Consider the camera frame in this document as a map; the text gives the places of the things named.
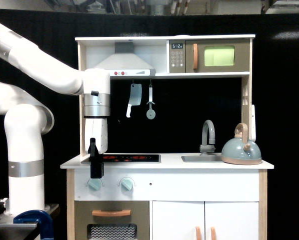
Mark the toy oven door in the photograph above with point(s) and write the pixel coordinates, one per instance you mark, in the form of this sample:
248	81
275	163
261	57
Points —
112	220

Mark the left white cabinet door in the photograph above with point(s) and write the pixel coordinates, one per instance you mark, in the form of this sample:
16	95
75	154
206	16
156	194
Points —
176	220

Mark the toy microwave with orange handle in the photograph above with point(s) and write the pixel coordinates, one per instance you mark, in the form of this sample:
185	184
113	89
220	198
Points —
209	56

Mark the right white cabinet door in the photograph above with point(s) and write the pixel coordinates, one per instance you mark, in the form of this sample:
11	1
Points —
232	220

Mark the grey-blue toy teapot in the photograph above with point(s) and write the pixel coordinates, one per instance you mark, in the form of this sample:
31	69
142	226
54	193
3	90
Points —
240	150

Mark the grey toy sink basin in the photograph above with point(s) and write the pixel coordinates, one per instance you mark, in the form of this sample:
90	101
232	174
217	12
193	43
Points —
202	159

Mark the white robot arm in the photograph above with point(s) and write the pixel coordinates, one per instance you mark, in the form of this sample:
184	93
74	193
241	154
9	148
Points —
26	119

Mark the toy pizza cutter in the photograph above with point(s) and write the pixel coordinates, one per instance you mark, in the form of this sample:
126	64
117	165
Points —
150	114

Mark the white wooden toy kitchen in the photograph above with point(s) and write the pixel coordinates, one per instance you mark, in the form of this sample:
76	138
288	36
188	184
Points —
171	180

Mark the white toy phone handset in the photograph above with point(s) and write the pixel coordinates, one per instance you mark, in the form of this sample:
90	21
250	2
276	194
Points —
253	123

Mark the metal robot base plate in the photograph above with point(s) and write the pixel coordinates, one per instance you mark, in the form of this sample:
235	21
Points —
30	225

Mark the grey toy range hood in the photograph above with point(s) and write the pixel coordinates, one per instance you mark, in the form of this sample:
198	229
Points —
125	63

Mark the blue c-clamp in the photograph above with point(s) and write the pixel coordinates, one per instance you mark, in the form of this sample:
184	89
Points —
40	217

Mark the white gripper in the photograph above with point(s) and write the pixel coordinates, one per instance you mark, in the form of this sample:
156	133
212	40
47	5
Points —
96	141

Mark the grey toy faucet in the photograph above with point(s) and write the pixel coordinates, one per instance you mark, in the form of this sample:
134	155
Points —
208	138

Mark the white cabinet door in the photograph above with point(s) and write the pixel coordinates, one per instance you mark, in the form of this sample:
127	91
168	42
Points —
176	220
232	220

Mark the right mint stove knob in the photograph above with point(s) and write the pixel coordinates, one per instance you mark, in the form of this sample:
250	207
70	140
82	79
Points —
126	183

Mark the toy cleaver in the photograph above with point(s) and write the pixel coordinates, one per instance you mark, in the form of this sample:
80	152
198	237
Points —
134	98

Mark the left mint stove knob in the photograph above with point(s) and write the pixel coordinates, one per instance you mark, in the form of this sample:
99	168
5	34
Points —
94	184

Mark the mint stove knob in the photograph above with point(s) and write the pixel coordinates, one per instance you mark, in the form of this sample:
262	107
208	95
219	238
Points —
126	183
94	184

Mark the black toy stove top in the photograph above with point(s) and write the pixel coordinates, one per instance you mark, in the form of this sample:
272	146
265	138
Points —
136	158

